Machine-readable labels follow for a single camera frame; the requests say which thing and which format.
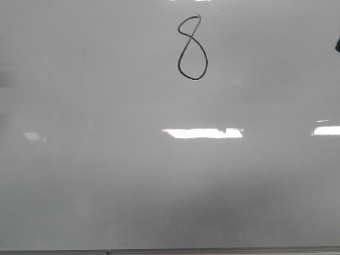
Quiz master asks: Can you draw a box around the dark object at right edge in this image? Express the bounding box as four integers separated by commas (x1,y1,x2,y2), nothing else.
335,39,340,52

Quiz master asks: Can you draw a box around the white whiteboard with aluminium frame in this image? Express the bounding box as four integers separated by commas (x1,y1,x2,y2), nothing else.
1,1,339,250

